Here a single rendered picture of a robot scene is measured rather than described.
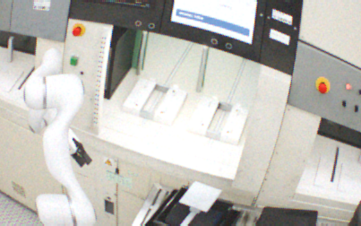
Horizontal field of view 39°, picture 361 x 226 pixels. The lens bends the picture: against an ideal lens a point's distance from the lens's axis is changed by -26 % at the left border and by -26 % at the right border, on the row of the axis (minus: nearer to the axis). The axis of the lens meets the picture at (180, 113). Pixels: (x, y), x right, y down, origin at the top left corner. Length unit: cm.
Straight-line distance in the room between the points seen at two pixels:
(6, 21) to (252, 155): 123
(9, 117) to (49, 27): 65
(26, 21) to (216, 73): 111
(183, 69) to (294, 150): 87
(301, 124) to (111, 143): 78
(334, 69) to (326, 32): 15
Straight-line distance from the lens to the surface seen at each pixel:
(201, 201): 205
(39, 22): 239
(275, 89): 212
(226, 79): 296
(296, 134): 227
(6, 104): 280
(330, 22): 200
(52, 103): 176
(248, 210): 250
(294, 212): 239
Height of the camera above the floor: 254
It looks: 38 degrees down
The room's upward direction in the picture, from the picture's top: 9 degrees clockwise
